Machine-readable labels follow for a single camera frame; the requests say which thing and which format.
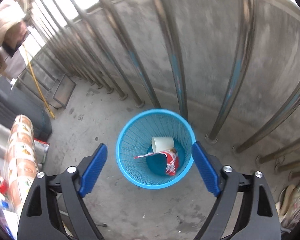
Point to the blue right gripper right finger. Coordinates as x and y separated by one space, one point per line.
206 168

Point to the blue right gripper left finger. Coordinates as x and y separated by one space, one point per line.
90 168

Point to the red white snack wrapper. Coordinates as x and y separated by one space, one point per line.
171 162

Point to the white paper cup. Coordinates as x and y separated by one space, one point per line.
162 144

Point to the blue plastic mesh wastebasket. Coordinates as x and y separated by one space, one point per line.
135 139

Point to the patterned orange tablecloth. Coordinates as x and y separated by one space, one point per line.
20 162

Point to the floral fabric slippers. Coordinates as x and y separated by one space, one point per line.
288 208

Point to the dark corrugated panel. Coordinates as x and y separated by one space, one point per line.
14 102

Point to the beige quilted jacket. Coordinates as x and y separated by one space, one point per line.
13 32

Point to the metal balcony railing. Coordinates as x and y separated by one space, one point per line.
239 59

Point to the yellow broom handle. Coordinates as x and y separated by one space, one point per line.
37 85

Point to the metal frame rack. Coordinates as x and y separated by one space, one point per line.
56 92

